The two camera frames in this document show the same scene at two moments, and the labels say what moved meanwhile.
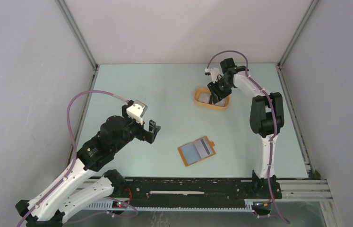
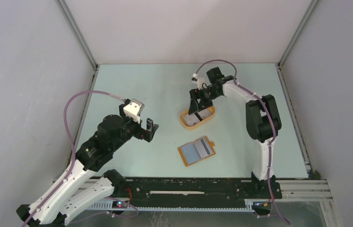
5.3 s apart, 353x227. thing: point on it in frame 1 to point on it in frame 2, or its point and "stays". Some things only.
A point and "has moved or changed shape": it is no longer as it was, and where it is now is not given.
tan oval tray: [202, 98] has moved or changed shape
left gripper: [148, 135] stays
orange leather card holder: [196, 151] stays
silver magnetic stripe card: [203, 147] stays
